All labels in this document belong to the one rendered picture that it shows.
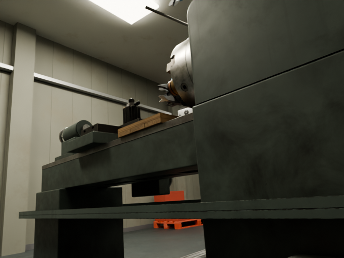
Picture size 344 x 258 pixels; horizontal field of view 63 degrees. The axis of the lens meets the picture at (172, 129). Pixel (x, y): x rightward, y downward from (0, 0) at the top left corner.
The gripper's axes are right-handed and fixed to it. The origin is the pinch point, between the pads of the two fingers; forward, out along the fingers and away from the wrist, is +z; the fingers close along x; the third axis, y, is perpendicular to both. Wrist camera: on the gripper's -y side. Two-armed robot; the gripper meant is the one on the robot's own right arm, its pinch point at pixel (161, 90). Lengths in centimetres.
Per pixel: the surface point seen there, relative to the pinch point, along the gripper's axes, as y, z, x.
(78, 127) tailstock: 83, 2, 1
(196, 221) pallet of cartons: 308, -356, -99
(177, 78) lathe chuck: -22.6, 11.6, -4.9
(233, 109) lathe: -50, 19, -27
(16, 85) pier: 351, -25, 132
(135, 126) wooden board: 1.8, 14.8, -18.8
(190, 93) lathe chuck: -24.6, 7.6, -11.1
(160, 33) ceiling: 236, -225, 240
